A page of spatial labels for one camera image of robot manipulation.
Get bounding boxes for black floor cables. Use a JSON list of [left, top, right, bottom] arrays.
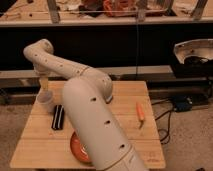
[[151, 94, 191, 145]]

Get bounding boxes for wooden table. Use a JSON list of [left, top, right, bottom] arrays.
[[10, 81, 165, 171]]

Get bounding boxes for white round machine housing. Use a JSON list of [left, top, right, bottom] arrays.
[[173, 39, 213, 64]]

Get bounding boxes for orange carrot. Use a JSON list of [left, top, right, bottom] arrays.
[[136, 102, 145, 129]]

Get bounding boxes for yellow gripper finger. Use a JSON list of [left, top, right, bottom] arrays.
[[39, 77, 48, 91]]

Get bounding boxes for orange tool on shelf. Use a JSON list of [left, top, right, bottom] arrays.
[[103, 0, 136, 17]]

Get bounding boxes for orange ceramic bowl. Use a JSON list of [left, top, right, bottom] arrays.
[[70, 133, 91, 164]]

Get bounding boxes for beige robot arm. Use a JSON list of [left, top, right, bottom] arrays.
[[23, 39, 149, 171]]

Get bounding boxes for wooden background shelf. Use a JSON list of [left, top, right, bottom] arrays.
[[0, 0, 213, 27]]

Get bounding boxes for black striped box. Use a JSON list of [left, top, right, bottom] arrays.
[[51, 105, 65, 130]]

